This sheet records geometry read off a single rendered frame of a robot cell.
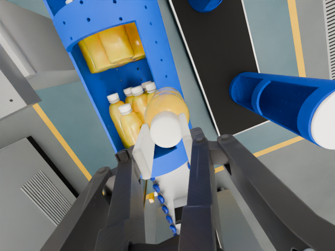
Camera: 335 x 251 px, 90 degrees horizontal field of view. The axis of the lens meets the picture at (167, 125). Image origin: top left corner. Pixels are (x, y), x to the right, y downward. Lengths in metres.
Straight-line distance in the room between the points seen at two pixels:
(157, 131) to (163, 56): 0.30
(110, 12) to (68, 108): 1.56
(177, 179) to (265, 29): 1.52
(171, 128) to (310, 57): 2.03
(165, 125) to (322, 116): 0.78
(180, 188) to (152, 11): 0.79
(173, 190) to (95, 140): 1.21
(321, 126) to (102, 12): 0.86
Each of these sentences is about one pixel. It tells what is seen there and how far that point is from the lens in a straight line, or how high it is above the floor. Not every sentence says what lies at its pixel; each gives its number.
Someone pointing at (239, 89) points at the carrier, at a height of 0.16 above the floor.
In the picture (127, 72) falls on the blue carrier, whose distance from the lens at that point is 0.70.
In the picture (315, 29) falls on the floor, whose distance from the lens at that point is 2.17.
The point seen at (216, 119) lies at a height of 0.15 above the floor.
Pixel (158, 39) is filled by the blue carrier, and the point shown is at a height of 1.18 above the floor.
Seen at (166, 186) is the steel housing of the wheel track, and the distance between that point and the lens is 0.94.
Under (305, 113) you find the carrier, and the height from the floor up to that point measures 1.00.
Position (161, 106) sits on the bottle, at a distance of 0.22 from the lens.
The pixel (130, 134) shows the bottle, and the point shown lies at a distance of 0.55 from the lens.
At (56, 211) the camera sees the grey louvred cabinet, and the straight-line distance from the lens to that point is 2.12.
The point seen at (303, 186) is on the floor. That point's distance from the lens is 2.82.
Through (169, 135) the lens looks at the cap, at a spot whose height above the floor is 1.47.
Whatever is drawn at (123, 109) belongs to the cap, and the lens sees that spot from 0.55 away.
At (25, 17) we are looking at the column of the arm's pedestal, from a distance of 1.07.
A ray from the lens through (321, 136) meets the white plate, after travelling 0.95.
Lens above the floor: 1.65
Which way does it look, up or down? 70 degrees down
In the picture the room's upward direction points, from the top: 174 degrees clockwise
